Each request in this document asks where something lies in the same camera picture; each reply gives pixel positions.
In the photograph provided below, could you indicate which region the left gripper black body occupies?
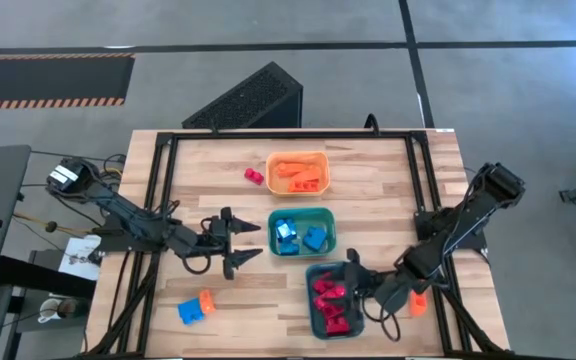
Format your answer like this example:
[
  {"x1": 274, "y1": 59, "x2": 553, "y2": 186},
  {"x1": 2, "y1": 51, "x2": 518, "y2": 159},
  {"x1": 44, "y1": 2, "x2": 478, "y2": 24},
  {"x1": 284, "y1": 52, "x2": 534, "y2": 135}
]
[{"x1": 195, "y1": 206, "x2": 236, "y2": 281}]

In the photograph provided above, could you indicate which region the black side stand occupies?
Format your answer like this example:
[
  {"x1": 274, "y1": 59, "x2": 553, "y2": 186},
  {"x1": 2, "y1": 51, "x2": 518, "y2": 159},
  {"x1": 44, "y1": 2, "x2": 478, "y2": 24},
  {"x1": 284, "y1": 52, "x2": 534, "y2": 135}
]
[{"x1": 0, "y1": 248, "x2": 98, "y2": 360}]

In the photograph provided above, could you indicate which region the dark grey-green plastic bin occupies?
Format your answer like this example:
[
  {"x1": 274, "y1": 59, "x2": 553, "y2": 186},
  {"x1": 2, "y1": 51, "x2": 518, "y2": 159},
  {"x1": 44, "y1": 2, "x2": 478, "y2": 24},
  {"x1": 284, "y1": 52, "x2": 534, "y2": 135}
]
[{"x1": 304, "y1": 260, "x2": 366, "y2": 341}]

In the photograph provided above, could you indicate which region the orange-yellow plastic bin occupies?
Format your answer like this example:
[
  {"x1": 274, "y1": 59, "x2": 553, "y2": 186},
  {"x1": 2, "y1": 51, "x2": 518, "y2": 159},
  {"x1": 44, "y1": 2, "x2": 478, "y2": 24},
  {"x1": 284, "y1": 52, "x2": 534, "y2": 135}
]
[{"x1": 265, "y1": 151, "x2": 331, "y2": 197}]

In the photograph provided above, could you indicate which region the long orange toy block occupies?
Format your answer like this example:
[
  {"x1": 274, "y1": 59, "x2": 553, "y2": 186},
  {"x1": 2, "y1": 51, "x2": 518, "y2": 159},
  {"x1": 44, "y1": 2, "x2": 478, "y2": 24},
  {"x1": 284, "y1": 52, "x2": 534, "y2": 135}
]
[{"x1": 409, "y1": 291, "x2": 429, "y2": 318}]

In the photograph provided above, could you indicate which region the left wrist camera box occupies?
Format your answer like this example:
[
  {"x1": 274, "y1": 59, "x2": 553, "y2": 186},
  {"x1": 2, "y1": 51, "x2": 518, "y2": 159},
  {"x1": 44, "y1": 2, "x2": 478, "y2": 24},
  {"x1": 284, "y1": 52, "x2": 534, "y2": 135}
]
[{"x1": 209, "y1": 217, "x2": 230, "y2": 240}]

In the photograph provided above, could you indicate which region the black hazard-striped floor mat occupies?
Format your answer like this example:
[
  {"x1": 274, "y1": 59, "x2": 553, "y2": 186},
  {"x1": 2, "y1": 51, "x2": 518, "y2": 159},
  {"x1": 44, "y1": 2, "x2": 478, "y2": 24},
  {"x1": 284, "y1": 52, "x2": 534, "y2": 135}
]
[{"x1": 0, "y1": 52, "x2": 136, "y2": 111}]

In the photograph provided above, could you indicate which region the black cable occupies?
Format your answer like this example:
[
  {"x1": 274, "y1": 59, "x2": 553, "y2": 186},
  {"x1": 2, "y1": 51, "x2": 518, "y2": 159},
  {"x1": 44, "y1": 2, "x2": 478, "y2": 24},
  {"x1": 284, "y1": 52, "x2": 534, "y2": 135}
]
[{"x1": 364, "y1": 113, "x2": 382, "y2": 137}]

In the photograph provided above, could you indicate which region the white printed paper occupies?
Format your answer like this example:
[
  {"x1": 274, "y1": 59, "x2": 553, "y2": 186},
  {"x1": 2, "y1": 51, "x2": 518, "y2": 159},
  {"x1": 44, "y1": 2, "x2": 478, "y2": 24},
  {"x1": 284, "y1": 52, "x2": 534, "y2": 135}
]
[{"x1": 57, "y1": 234, "x2": 103, "y2": 282}]

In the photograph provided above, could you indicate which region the white mug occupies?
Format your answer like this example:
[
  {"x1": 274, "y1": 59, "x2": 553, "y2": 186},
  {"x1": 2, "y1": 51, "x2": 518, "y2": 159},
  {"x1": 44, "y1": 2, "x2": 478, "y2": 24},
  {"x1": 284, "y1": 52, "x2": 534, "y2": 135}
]
[{"x1": 36, "y1": 297, "x2": 82, "y2": 325}]

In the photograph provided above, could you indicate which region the black mesh computer case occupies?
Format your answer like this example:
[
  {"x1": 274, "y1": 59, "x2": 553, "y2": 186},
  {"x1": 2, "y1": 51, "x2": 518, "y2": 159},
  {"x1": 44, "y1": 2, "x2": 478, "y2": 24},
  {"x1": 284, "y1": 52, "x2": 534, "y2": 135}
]
[{"x1": 181, "y1": 61, "x2": 304, "y2": 130}]

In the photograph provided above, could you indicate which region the teal plastic bin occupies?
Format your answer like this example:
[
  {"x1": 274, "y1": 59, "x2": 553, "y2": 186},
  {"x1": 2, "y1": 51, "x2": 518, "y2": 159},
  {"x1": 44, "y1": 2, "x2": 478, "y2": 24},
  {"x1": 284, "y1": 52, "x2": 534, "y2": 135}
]
[{"x1": 266, "y1": 207, "x2": 338, "y2": 260}]

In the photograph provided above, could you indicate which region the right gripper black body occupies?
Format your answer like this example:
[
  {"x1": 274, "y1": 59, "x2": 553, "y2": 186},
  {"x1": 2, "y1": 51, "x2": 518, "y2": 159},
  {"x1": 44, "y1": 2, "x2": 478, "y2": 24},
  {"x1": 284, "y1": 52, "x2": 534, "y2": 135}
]
[{"x1": 343, "y1": 247, "x2": 385, "y2": 316}]

